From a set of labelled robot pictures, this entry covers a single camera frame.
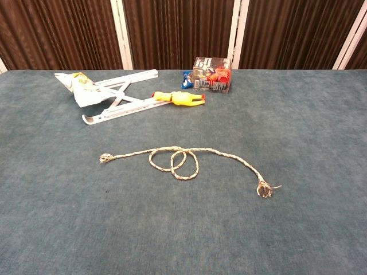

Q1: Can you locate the yellow rubber chicken toy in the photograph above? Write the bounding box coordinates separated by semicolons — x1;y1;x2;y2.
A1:
151;90;207;108

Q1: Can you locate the blue snack packet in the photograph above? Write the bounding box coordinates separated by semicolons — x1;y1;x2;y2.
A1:
181;70;196;91

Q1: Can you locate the dark printed cardboard box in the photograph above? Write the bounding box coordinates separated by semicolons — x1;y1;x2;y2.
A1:
192;56;233;95

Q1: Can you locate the white folding laptop stand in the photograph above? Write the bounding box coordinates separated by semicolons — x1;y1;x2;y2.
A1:
54;69;173;126

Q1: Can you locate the white printed snack bag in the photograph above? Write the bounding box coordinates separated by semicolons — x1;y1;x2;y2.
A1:
54;72;116;108

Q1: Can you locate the brown pleated partition panel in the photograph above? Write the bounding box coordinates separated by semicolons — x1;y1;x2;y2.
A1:
239;0;365;70
348;25;367;70
123;0;236;70
0;0;124;71

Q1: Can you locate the teal felt table cover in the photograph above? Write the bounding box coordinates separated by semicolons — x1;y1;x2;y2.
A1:
0;68;367;275

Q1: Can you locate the beige braided rope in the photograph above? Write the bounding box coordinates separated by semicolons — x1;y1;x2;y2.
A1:
99;146;283;199

